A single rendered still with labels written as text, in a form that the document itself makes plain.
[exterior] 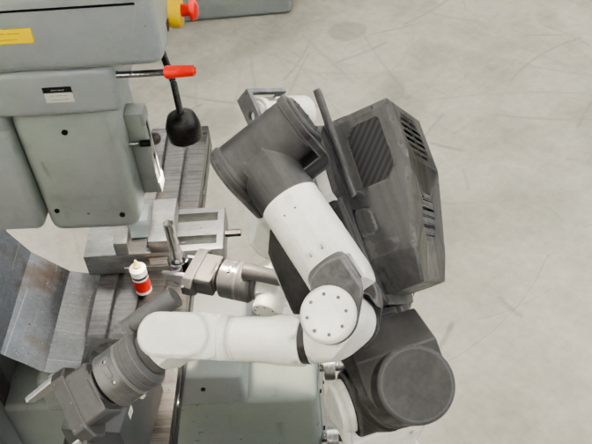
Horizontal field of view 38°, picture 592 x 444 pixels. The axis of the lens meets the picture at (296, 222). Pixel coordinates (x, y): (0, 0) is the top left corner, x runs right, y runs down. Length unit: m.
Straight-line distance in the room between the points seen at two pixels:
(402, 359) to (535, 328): 2.07
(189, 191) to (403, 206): 1.16
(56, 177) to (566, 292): 2.18
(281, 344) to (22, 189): 0.76
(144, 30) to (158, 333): 0.51
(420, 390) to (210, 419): 1.09
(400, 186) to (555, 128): 2.81
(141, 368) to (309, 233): 0.32
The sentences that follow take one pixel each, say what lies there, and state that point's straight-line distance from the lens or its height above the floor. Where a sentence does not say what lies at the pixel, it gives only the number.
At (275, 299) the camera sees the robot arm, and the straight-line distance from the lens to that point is 1.86.
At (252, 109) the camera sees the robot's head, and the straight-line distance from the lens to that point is 1.49.
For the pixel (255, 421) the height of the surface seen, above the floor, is 0.66.
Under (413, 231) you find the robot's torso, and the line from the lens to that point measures 1.33.
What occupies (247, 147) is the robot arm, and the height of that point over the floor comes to 1.77.
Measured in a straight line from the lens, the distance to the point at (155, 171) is 1.82.
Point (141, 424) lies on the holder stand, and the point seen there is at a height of 1.04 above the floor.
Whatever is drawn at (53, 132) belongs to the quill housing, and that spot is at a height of 1.58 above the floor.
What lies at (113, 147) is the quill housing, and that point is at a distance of 1.69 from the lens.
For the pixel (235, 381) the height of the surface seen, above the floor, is 0.85.
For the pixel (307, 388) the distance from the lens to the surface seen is 2.19.
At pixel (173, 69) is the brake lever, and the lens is 1.54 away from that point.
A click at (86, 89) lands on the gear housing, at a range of 1.58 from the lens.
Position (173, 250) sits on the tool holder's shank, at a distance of 1.92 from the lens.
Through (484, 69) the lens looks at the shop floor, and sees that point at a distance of 4.44.
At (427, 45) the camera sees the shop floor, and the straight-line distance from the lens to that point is 4.60.
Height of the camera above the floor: 2.57
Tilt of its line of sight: 45 degrees down
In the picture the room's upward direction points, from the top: 6 degrees counter-clockwise
